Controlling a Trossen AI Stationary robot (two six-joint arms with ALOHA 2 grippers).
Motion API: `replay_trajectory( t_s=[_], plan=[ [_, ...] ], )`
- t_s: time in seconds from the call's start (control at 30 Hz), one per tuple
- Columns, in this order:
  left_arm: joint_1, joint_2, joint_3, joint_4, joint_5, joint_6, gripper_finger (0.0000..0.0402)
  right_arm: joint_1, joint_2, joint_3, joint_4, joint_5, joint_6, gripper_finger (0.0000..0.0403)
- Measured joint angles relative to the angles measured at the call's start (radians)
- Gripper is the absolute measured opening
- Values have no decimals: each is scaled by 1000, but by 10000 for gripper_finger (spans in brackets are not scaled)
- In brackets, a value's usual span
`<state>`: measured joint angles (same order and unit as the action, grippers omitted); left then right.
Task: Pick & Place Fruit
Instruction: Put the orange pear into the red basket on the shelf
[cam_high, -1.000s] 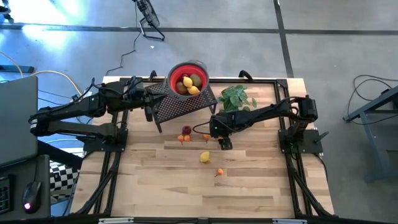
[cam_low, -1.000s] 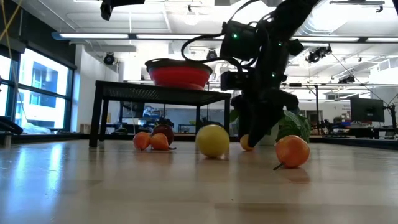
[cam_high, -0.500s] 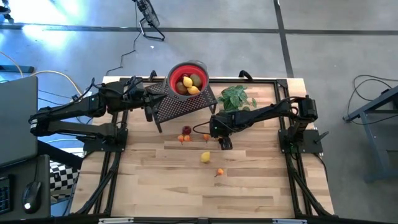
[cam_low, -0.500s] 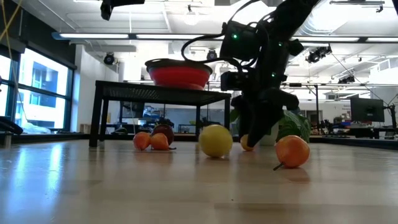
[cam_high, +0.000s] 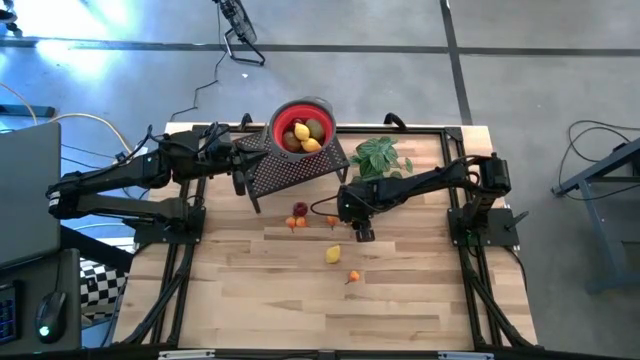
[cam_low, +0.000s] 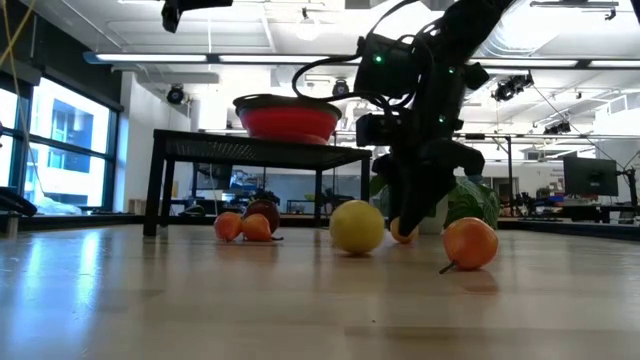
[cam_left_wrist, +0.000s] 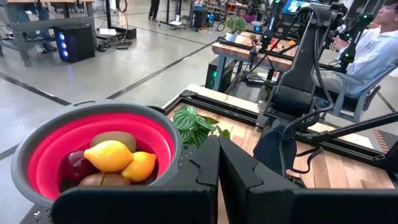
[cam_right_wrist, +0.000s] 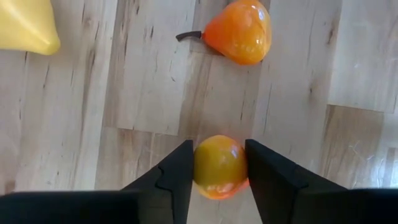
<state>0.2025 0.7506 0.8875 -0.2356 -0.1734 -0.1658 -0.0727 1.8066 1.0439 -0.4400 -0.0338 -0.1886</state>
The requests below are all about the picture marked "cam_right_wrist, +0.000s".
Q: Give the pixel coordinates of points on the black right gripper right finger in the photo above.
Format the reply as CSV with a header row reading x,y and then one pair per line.
x,y
295,202

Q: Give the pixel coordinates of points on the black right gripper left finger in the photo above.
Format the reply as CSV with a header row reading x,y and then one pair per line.
x,y
155,202

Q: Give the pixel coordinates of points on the small orange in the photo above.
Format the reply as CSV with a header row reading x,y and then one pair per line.
x,y
219,165

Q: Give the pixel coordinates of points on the yellow lemon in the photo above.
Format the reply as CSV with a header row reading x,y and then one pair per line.
x,y
25,25

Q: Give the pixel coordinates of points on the small orange pear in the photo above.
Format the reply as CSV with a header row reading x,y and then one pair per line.
x,y
239,31

